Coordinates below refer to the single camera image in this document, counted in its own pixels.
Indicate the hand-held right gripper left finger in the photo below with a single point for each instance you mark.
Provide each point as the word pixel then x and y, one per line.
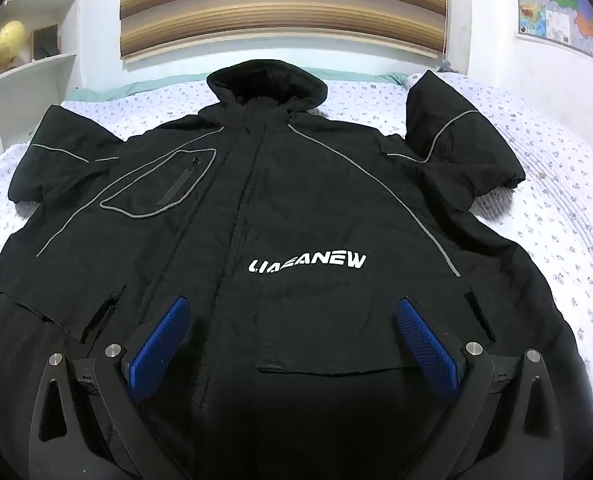
pixel 160 336

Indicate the white floral quilt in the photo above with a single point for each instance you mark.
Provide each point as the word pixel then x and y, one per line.
pixel 551 210

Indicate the black hooded jacket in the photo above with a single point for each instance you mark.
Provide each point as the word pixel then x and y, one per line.
pixel 296 185

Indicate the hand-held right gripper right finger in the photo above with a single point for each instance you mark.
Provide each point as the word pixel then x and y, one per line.
pixel 427 346

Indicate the white bookshelf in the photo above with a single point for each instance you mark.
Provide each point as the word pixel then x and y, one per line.
pixel 69 110

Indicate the brown striped window blind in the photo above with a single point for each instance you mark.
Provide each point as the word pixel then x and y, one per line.
pixel 276 10

